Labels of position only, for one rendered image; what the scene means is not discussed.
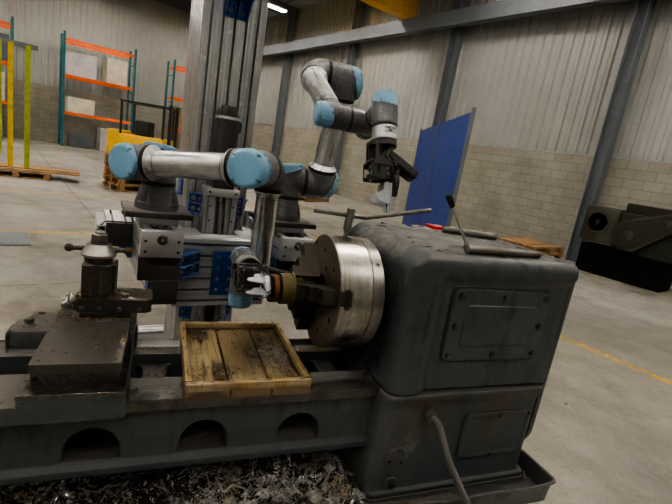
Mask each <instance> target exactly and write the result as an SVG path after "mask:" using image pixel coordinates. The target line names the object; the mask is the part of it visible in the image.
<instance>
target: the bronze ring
mask: <svg viewBox="0 0 672 504"><path fill-rule="evenodd" d="M270 281H271V293H270V294H269V296H268V297H267V301H268V302H277V303H278V304H288V305H289V306H292V305H293V304H294V302H295V300H298V299H296V293H297V283H298V284H305V283H304V280H303V279H302V278H296V276H295V274H294V272H289V273H279V274H278V275H277V274H270Z"/></svg>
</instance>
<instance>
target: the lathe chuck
mask: <svg viewBox="0 0 672 504"><path fill-rule="evenodd" d="M339 237H343V236H342V235H331V234H322V235H320V236H319V237H318V238H317V244H318V254H319V265H320V273H321V274H323V276H324V279H325V281H323V282H322V281H316V282H313V281H312V282H311V281H304V283H305V284H320V285H326V286H328V287H331V288H333V289H335V290H338V291H340V292H346V290H350V292H351V302H350V307H348V310H347V309H344V307H339V306H325V305H318V306H317V308H316V311H315V314H314V317H313V320H312V323H311V326H310V329H309V332H308V336H309V338H310V339H311V341H312V342H313V343H314V344H315V345H316V346H318V347H350V346H353V345H355V344H356V343H358V342H359V340H360V339H361V338H362V336H363V335H364V333H365V331H366V328H367V326H368V323H369V319H370V315H371V311H372V304H373V291H374V284H373V271H372V265H371V261H370V257H369V254H368V252H367V249H366V247H365V246H364V244H363V243H362V241H361V240H360V239H358V238H356V237H353V236H348V238H349V239H350V240H343V239H341V238H339ZM347 335H349V336H351V337H352V338H351V339H350V340H348V341H345V342H342V341H340V340H339V339H340V338H341V337H343V336H347Z"/></svg>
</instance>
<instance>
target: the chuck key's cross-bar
mask: <svg viewBox="0 0 672 504"><path fill-rule="evenodd" d="M314 212H315V213H321V214H328V215H335V216H341V217H347V213H345V212H338V211H332V210H325V209H319V208H315V209H314ZM430 212H432V209H431V208H428V209H419V210H411V211H402V212H393V213H385V214H376V215H367V216H365V215H358V214H354V219H361V220H371V219H379V218H388V217H396V216H405V215H413V214H422V213H430Z"/></svg>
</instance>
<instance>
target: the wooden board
mask: <svg viewBox="0 0 672 504"><path fill-rule="evenodd" d="M272 323H273V324H272ZM272 323H271V322H258V323H255V322H228V321H215V322H210V321H209V322H208V321H181V323H180V331H179V336H180V350H181V364H182V379H183V393H184V401H188V400H205V399H223V398H229V393H230V397H231V398H243V397H261V396H271V394H272V395H292V394H309V393H310V389H311V382H312V380H311V378H310V375H309V373H308V372H307V370H306V368H305V367H304V365H303V363H301V361H300V358H299V356H298V355H297V353H296V352H294V351H295V350H294V348H293V347H292V345H291V343H290V341H289V339H288V337H287V336H286V334H285V332H284V331H283V329H282V328H281V326H280V324H279V322H272ZM187 329H192V330H193V331H192V330H189V331H188V330H187ZM196 329H197V330H198V331H196V333H195V331H194V330H196ZM210 329H211V330H210ZM218 329H219V331H215V330H218ZM228 329H229V330H228ZM230 329H233V331H232V330H230ZM234 329H236V330H235V331H234ZM241 329H242V330H241ZM247 329H248V330H247ZM250 329H252V330H250ZM254 329H258V330H257V331H259V330H260V329H261V330H262V331H263V330H267V331H268V330H271V329H272V330H274V331H273V332H269V331H268V333H269V334H268V333H267V334H265V332H266V331H265V332H261V331H260V332H256V330H254ZM207 330H208V331H207ZM223 330H224V331H223ZM245 330H247V331H248V332H247V331H245ZM272 330H271V331H272ZM183 331H184V332H183ZM199 331H200V332H199ZM204 331H205V332H204ZM206 331H207V332H206ZM221 331H222V332H221ZM226 331H227V332H226ZM250 331H251V333H250ZM254 331H255V332H254ZM189 332H190V333H192V334H190V335H193V336H190V335H189ZM203 332H204V333H203ZM208 332H209V333H208ZM220 332H221V333H220ZM283 332H284V333H283ZM201 333H202V334H201ZM225 333H226V334H225ZM234 333H235V334H234ZM254 333H255V334H254ZM257 333H258V334H257ZM260 333H261V334H260ZM186 334H188V335H189V336H188V335H186ZM197 334H198V335H197ZM207 334H208V335H207ZM236 334H237V335H236ZM270 334H271V335H270ZM272 334H275V335H276V337H275V335H272ZM195 335H196V337H194V336H195ZM205 335H206V336H205ZM229 335H230V336H229ZM245 335H246V336H245ZM255 335H259V336H255ZM267 335H270V336H267ZM199 336H200V337H199ZM247 336H248V338H247ZM253 336H254V337H256V338H254V337H253ZM261 336H264V337H265V338H267V339H265V340H266V341H265V343H266V342H267V341H268V340H269V341H268V343H272V342H273V343H272V344H269V345H268V343H266V344H265V343H264V342H263V343H262V342H259V340H261V341H263V340H264V337H261ZM271 336H274V337H271ZM182 337H183V338H184V340H183V339H182ZM257 337H258V338H259V340H258V338H257ZM261 338H262V339H263V340H262V339H261ZM270 338H273V339H271V340H270ZM278 338H279V339H278ZM188 339H189V340H190V341H191V342H190V341H188ZM197 339H198V340H197ZM203 339H204V340H203ZM241 339H242V340H241ZM243 339H244V340H243ZM253 339H256V341H255V340H254V341H253ZM277 339H278V340H280V341H278V340H277ZM216 340H218V341H216ZM273 340H274V341H273ZM275 340H277V341H278V342H277V341H275ZM189 342H190V343H191V344H190V343H189ZM216 342H217V343H216ZM251 342H256V344H257V345H256V344H255V343H254V344H253V343H251ZM276 342H277V343H276ZM218 343H219V344H218ZM281 343H282V344H281ZM263 344H264V346H263ZM276 344H277V345H279V344H280V346H281V345H282V346H283V347H282V346H281V347H282V349H279V347H280V346H277V347H276V346H275V345H276ZM202 345H203V346H202ZM241 346H242V347H241ZM269 346H270V347H271V348H270V347H269ZM273 346H274V347H273ZM259 347H260V348H262V349H263V350H262V349H259ZM265 347H266V349H265ZM281 347H280V348H281ZM283 348H284V349H285V350H283ZM239 349H240V350H239ZM271 349H272V351H270V350H271ZM252 350H253V351H252ZM266 350H267V351H268V353H269V355H270V356H269V357H268V356H267V355H268V353H267V352H266ZM269 351H270V352H269ZM274 351H275V352H274ZM265 352H266V353H265ZM284 352H285V353H286V355H287V357H285V356H286V355H284V356H283V354H285V353H284ZM262 353H263V354H262ZM276 353H277V355H276ZM279 353H280V354H279ZM273 354H275V355H273ZM264 355H266V356H265V358H264ZM271 355H272V357H271ZM279 355H280V356H279ZM294 355H295V356H294ZM275 356H276V358H277V359H276V358H275ZM277 356H278V357H281V358H279V359H280V360H279V359H278V357H277ZM273 357H274V358H273ZM284 357H285V358H284ZM228 358H229V359H228ZM267 358H270V359H267ZM272 358H273V359H274V360H273V359H272ZM283 358H284V359H283ZM286 358H287V359H288V360H286ZM275 359H276V360H275ZM270 360H271V361H270ZM278 360H279V361H278ZM288 361H289V362H288ZM188 362H189V363H188ZM269 362H271V363H269ZM274 362H275V363H274ZM276 362H277V363H276ZM281 362H282V364H281ZM287 362H288V363H287ZM289 363H291V365H288V364H289ZM264 364H268V366H265V365H264ZM272 364H273V366H274V367H278V368H280V366H278V365H281V368H282V369H278V368H274V367H271V366H272ZM231 365H232V366H231ZM188 366H189V367H188ZM193 366H194V367H193ZM216 366H217V367H216ZM263 366H264V367H263ZM284 366H285V367H284ZM197 367H198V368H197ZM200 367H201V368H202V369H203V370H202V369H201V368H200ZM206 367H209V368H206ZM215 367H216V370H214V371H213V369H215ZM262 367H263V368H262ZM292 367H293V368H292ZM191 368H192V369H191ZM193 368H194V369H193ZM220 368H221V369H224V368H225V370H221V369H220ZM238 368H240V369H238ZM266 368H267V369H268V370H267V372H266ZM294 368H295V369H294ZM219 369H220V372H221V374H220V375H219V374H218V375H216V373H220V372H219ZM228 369H229V370H228ZM192 370H195V371H192ZM208 370H209V371H208ZM226 370H227V371H228V373H227V372H226ZM277 370H278V371H277ZM289 370H290V371H291V370H294V372H295V373H296V374H295V373H294V372H293V371H292V372H290V371H289ZM295 370H296V371H295ZM191 371H192V372H191ZM232 371H233V372H234V373H236V372H237V373H236V374H232ZM282 371H283V373H281V372H282ZM214 372H216V373H214ZM238 372H239V373H238ZM253 372H255V374H254V373H253ZM264 372H266V373H264ZM287 372H288V373H287ZM195 373H196V374H195ZM223 373H224V374H223ZM252 373H253V374H252ZM263 373H264V374H265V375H266V376H267V377H268V376H269V377H268V378H267V377H266V376H265V375H264V374H263ZM285 373H287V374H285ZM297 373H298V374H297ZM189 374H191V376H189ZM199 374H201V375H199ZM202 374H203V375H202ZM291 374H295V375H292V376H293V378H290V375H291ZM194 375H195V376H194ZM228 375H230V376H229V377H230V378H231V379H230V378H228ZM286 375H288V376H289V377H287V376H286ZM296 375H297V377H295V376H296ZM201 376H203V377H201ZM222 376H225V377H227V379H228V380H226V379H225V377H224V378H222ZM298 376H299V377H298ZM196 377H197V378H198V377H199V379H197V378H196ZM270 377H271V378H272V379H271V378H270ZM279 377H281V378H279ZM284 377H285V378H284ZM294 377H295V378H294ZM219 378H222V379H223V380H224V381H223V380H222V379H220V380H219ZM288 378H289V379H288ZM253 379H256V380H253ZM196 380H197V381H198V382H196ZM200 380H201V381H200ZM204 380H205V381H204ZM212 380H213V381H214V383H213V381H212ZM233 381H234V382H233ZM244 381H245V382H244ZM186 382H187V383H188V384H186Z"/></svg>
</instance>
